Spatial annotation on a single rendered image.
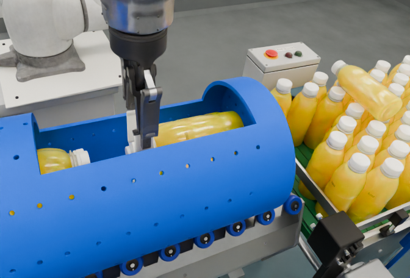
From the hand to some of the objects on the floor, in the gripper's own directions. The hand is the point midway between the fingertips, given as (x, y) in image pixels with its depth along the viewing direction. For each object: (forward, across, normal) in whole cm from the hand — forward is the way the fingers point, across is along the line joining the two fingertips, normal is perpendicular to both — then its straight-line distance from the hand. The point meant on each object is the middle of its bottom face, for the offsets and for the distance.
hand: (140, 135), depth 58 cm
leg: (+119, +6, +26) cm, 122 cm away
